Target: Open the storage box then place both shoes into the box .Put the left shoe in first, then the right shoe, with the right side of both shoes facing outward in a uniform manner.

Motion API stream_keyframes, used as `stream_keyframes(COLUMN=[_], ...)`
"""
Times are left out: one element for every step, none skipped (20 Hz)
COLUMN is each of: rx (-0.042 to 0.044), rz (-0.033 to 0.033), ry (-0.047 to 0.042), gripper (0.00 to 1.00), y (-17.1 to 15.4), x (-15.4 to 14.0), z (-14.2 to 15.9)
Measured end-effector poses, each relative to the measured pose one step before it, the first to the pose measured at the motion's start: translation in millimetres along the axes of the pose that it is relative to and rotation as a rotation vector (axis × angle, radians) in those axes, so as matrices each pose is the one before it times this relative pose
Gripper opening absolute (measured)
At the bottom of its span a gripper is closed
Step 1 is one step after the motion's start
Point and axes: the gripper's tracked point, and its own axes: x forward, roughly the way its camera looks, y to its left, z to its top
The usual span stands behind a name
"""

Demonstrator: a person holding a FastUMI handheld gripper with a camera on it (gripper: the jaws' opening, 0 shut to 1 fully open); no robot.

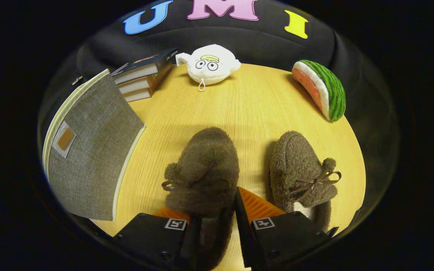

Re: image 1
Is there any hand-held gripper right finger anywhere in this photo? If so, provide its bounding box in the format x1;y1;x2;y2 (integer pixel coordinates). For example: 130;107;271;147
234;186;340;271

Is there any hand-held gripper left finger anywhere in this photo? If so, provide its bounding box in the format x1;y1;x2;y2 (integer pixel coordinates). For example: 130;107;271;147
112;205;202;271

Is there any brown fuzzy shoe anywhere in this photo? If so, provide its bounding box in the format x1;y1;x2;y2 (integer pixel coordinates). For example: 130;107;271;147
162;127;240;271
270;131;342;232

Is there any grey fabric storage box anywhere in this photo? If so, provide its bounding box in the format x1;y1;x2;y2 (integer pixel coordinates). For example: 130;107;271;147
43;69;147;221

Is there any brown cover book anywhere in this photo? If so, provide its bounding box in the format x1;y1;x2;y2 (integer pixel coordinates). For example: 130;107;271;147
117;62;174;94
123;75;161;103

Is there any white plush toy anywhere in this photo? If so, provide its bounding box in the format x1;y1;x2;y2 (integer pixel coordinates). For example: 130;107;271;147
175;44;241;92

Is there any watermelon slice plush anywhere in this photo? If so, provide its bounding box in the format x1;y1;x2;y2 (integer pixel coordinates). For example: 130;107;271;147
292;59;347;122

